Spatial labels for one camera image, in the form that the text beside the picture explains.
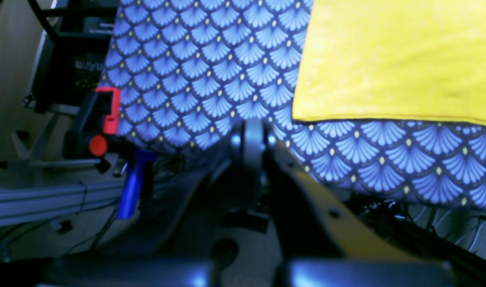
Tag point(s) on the blue plastic clip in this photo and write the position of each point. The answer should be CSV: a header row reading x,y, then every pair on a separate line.
x,y
139,165

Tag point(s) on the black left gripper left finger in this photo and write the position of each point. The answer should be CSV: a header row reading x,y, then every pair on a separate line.
x,y
224,176

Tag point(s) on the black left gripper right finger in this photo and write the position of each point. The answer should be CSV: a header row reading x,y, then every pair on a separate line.
x,y
311,221

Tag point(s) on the yellow T-shirt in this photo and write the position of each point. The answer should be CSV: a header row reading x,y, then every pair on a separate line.
x,y
394,59

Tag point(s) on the red table clamp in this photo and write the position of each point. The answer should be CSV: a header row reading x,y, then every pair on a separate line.
x,y
94,123

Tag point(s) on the black electronics box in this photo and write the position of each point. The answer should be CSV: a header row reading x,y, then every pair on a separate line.
x,y
71,53

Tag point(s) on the aluminium frame rail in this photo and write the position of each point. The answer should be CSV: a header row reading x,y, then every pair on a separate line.
x,y
27,205

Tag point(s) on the blue fan-patterned tablecloth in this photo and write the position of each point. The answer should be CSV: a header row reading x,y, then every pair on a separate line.
x,y
189,69

